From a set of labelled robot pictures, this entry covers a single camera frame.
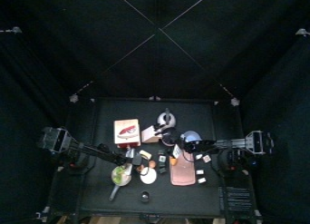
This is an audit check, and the small white plate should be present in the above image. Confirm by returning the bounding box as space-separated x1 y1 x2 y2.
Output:
139 166 159 185

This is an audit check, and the white card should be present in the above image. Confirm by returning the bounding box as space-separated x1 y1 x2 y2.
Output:
173 144 183 160

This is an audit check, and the dark round pot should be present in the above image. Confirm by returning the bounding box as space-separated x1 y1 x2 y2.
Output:
161 127 179 147

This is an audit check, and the yellow white cheese wedge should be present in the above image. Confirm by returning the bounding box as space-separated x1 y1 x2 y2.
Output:
138 150 154 161

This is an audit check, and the blue white dome lid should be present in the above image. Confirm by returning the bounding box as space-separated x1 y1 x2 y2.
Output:
179 130 203 143

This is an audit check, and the frying pan with green vegetables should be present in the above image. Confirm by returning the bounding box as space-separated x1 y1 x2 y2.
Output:
109 162 134 202

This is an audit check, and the wooden knife block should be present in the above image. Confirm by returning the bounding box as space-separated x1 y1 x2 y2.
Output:
141 125 163 144

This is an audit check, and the silver toy kettle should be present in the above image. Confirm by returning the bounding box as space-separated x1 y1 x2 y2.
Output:
157 107 178 130

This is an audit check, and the red white sushi print box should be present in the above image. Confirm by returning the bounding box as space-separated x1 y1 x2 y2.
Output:
113 118 142 150

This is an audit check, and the pink cutting board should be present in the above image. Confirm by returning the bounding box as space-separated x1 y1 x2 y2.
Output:
170 151 198 187

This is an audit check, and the small black bowl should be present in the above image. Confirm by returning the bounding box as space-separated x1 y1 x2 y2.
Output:
139 190 151 203

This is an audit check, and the white text label sticker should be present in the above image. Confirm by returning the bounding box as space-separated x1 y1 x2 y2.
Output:
226 186 253 212

